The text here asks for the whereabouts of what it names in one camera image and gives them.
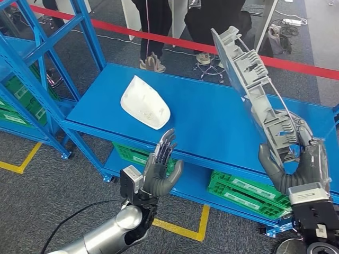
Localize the white floor cable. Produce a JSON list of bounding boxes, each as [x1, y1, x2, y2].
[[71, 31, 197, 57]]

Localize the white plastic mirror cover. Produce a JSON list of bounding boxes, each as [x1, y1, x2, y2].
[[120, 75, 171, 130]]

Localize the white power strip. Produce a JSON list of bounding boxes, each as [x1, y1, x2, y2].
[[282, 18, 303, 27]]

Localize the grey bag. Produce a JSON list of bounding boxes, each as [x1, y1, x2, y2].
[[267, 24, 292, 56]]

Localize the grey plastic wheel hubcap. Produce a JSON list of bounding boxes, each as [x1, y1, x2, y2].
[[211, 25, 303, 169]]

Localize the red barrier tape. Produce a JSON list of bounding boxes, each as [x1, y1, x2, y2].
[[11, 3, 339, 81]]

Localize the metal stool base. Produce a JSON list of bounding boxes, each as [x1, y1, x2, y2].
[[193, 59, 226, 84]]

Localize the long blue metal shelf rack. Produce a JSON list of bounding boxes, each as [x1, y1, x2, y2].
[[0, 0, 339, 239]]

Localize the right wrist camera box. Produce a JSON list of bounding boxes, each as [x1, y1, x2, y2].
[[288, 182, 339, 242]]

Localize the green plastic crate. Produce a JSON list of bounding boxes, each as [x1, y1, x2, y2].
[[112, 142, 178, 176], [4, 65, 60, 128], [0, 98, 32, 129], [207, 170, 292, 221]]

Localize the person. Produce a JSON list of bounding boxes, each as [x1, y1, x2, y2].
[[131, 0, 173, 73], [184, 0, 253, 69]]

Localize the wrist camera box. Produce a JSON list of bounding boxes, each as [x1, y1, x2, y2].
[[288, 182, 339, 242], [119, 165, 143, 203]]

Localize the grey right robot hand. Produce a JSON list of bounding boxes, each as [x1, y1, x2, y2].
[[258, 117, 331, 195]]

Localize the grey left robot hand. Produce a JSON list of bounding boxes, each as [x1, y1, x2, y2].
[[142, 128, 184, 198]]

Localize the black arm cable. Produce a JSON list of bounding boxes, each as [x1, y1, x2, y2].
[[39, 199, 125, 254]]

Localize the tall blue metal shelf rack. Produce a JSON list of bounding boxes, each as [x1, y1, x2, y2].
[[0, 35, 77, 160]]

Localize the black chair base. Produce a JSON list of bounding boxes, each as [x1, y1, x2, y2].
[[46, 68, 65, 89]]

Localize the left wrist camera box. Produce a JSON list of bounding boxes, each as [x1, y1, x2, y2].
[[119, 165, 143, 203]]

